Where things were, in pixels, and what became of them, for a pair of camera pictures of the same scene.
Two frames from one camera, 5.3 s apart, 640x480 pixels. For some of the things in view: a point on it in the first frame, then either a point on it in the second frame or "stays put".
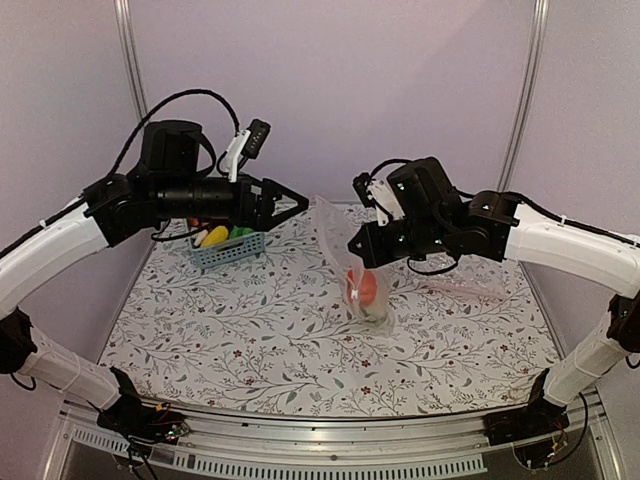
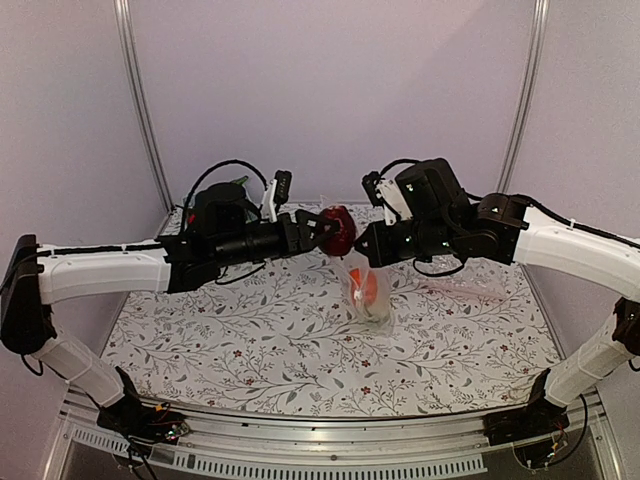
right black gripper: x=373 y=255 stays put
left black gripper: x=262 y=217 → x=303 y=217
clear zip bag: x=468 y=274 stays put
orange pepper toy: x=362 y=287 stays put
